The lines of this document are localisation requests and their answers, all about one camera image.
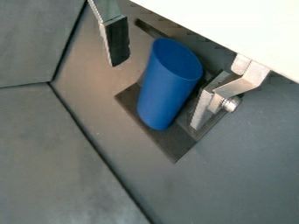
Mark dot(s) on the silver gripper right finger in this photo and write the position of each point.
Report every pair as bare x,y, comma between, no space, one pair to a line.
219,95

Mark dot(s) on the black curved fixture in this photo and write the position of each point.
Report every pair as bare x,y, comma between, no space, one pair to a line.
178,139

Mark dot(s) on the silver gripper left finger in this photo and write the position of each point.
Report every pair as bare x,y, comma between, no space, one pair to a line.
114,30

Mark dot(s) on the blue oval cylinder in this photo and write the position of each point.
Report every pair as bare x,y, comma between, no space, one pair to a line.
172,73

